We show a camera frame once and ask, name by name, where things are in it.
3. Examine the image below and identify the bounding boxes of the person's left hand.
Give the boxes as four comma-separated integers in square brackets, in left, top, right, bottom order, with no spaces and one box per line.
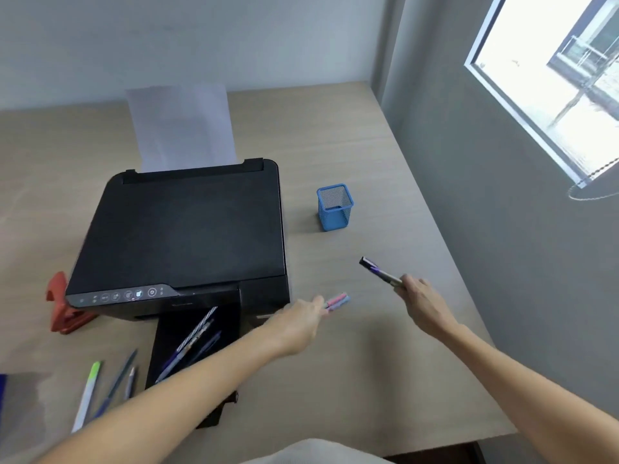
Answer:
[261,295,326,359]

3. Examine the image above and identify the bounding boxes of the person's right hand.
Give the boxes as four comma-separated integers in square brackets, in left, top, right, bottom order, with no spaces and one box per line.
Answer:
[395,274,461,339]

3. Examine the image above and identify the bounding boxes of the black purple pen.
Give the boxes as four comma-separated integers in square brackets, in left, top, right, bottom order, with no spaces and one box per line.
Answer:
[359,256,404,288]

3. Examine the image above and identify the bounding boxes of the person's right forearm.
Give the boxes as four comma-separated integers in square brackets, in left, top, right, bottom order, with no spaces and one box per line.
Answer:
[437,321,619,464]

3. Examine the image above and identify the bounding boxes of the person's left forearm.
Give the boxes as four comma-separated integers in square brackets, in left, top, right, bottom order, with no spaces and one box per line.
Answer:
[28,328,291,464]

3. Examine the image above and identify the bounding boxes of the blue mesh pen holder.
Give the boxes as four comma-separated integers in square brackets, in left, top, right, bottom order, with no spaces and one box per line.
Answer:
[317,183,355,232]

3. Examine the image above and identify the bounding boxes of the white blue striped pen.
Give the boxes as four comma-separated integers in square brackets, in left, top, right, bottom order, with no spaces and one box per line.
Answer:
[156,306,219,383]

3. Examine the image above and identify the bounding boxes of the person's light grey clothing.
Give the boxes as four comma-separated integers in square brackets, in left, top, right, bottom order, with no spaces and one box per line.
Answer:
[241,438,393,464]

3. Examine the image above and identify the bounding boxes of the black inkjet printer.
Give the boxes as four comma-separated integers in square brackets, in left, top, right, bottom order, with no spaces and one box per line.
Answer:
[65,158,291,429]

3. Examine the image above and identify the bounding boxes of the slim dark blue pen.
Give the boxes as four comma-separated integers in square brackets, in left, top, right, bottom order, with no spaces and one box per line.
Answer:
[93,349,139,422]

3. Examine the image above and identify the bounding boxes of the white paper sheet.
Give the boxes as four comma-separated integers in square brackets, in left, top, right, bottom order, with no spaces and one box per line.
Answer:
[125,84,241,174]

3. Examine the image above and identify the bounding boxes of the white green highlighter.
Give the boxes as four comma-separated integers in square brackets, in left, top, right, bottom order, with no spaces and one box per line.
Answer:
[71,361,102,434]

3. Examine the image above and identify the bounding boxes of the window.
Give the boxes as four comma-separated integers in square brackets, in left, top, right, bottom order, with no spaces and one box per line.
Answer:
[463,0,619,190]

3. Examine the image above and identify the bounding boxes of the red hole punch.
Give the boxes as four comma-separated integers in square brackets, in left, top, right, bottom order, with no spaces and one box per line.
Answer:
[46,271,97,335]

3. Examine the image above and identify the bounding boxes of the clear plastic folder blue edge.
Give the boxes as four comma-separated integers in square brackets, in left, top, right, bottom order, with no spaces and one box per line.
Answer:
[0,372,55,460]

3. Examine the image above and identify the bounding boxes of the bead chain blind cord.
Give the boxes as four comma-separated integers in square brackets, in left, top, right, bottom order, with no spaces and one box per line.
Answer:
[565,158,619,202]

